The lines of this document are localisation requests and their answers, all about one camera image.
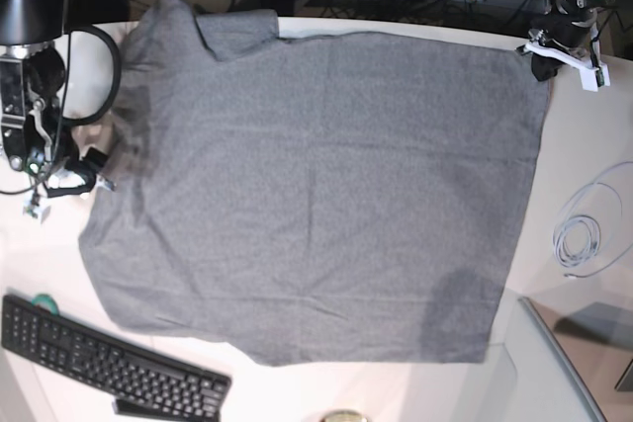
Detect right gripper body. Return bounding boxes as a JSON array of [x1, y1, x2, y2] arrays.
[[45, 157, 99, 199]]

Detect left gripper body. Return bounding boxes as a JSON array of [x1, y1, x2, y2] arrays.
[[531, 21, 593, 61]]

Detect grey t-shirt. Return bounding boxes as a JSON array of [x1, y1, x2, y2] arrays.
[[79, 0, 550, 366]]

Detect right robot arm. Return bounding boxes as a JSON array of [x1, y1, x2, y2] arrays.
[[1, 0, 122, 198]]

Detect green tape roll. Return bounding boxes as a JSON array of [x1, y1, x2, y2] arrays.
[[31, 294, 59, 315]]

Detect black keyboard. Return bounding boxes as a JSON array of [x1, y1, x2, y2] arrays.
[[1, 295, 231, 421]]

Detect grey monitor edge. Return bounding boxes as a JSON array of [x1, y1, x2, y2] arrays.
[[520, 297, 632, 421]]

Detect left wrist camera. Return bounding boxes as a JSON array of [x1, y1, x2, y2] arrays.
[[579, 63, 610, 92]]

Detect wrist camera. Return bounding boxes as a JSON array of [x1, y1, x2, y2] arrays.
[[579, 63, 610, 92], [23, 197, 50, 224]]

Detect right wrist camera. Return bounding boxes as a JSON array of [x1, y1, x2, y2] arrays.
[[23, 197, 50, 224]]

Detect coiled white cable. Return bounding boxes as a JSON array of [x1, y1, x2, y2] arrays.
[[551, 161, 633, 280]]

